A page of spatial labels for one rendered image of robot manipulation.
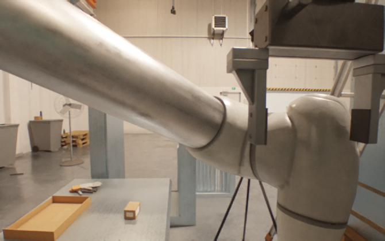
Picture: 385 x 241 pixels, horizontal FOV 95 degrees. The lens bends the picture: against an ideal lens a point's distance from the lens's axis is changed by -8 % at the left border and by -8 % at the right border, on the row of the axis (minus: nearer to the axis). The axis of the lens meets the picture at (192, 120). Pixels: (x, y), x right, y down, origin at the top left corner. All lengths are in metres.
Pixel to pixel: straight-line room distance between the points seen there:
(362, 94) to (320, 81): 11.95
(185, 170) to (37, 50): 2.05
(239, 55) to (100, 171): 2.28
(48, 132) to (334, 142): 6.88
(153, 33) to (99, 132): 8.82
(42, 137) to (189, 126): 6.91
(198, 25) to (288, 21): 10.54
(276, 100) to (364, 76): 10.83
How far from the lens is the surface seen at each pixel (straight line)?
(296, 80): 11.50
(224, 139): 0.32
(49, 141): 7.01
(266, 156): 0.32
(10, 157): 5.94
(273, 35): 0.22
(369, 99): 0.29
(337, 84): 1.49
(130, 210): 1.39
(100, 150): 2.33
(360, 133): 0.29
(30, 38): 0.23
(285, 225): 0.34
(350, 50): 0.26
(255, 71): 0.21
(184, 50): 10.29
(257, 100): 0.21
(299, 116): 0.31
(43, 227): 1.53
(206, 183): 3.10
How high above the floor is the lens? 1.37
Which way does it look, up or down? 4 degrees down
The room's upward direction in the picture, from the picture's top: straight up
